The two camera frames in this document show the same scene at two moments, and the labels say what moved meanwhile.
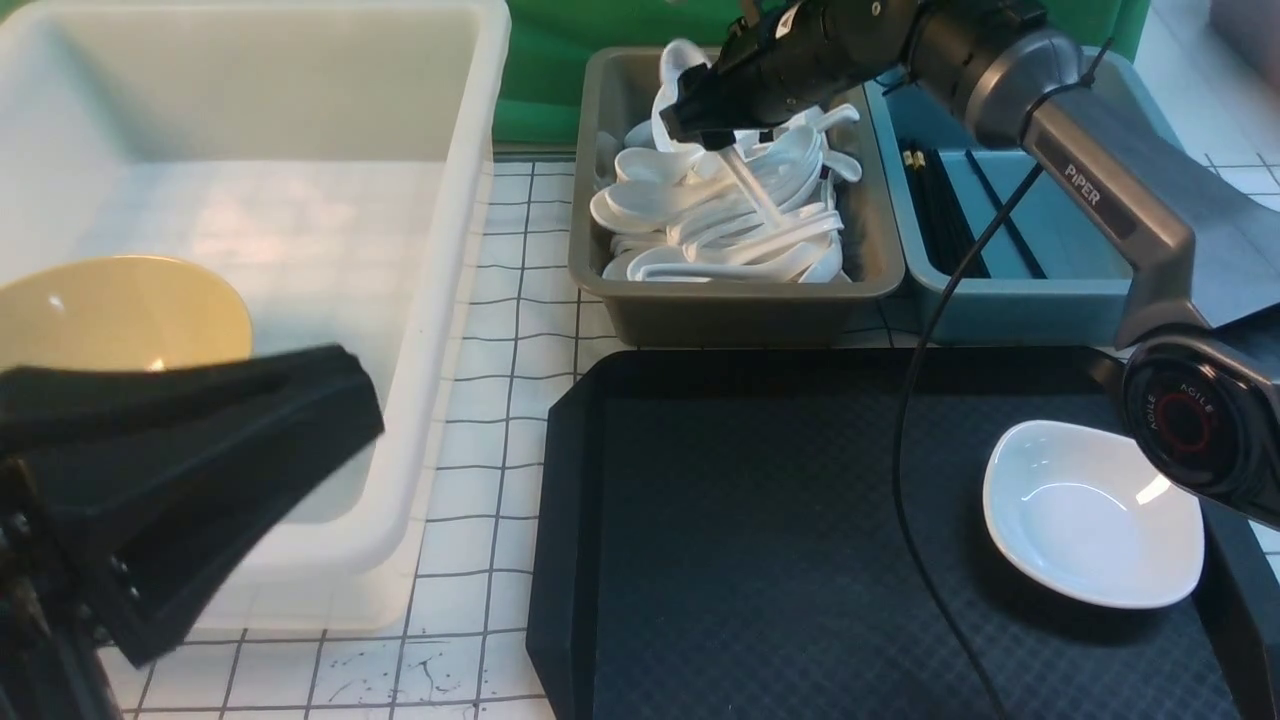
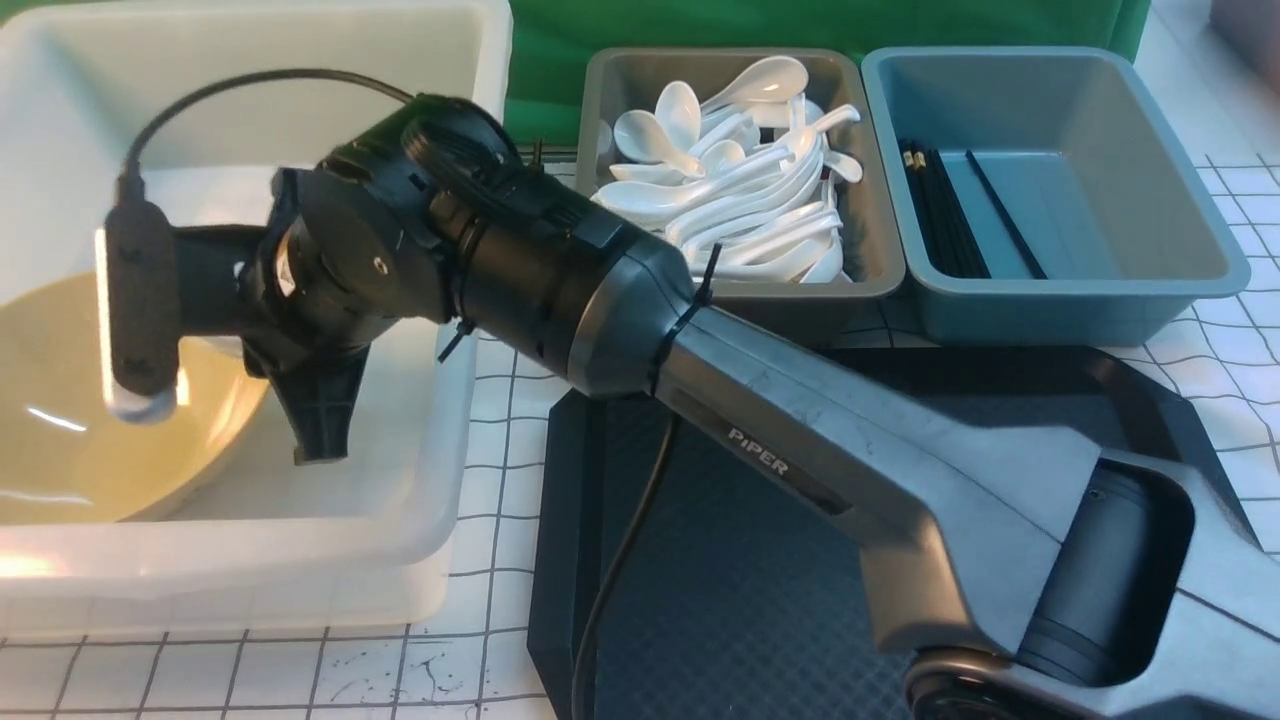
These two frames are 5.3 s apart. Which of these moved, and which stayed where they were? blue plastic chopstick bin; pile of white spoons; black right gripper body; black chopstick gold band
Moved: black right gripper body
Stayed: blue plastic chopstick bin; black chopstick gold band; pile of white spoons
